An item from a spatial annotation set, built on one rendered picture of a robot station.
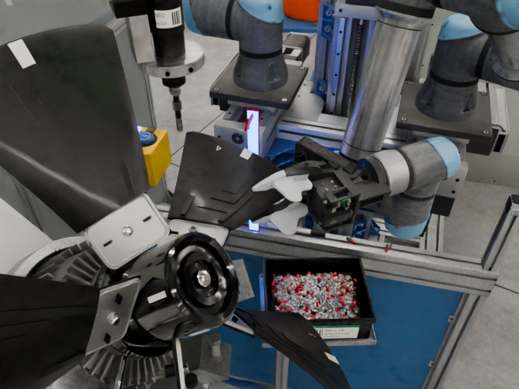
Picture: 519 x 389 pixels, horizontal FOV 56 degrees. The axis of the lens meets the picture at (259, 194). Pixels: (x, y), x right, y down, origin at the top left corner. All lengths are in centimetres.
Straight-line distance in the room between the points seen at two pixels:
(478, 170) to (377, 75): 198
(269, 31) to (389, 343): 89
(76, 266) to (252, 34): 79
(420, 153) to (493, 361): 141
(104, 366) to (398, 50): 65
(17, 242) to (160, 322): 30
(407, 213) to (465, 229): 169
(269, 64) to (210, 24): 18
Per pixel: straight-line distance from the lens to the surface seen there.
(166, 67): 51
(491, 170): 282
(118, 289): 56
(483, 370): 210
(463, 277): 119
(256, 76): 132
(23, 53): 66
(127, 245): 63
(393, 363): 152
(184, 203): 75
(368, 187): 78
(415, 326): 137
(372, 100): 89
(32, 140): 63
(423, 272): 118
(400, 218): 91
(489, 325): 223
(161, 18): 51
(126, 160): 62
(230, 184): 79
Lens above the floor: 168
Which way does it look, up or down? 41 degrees down
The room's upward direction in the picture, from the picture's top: straight up
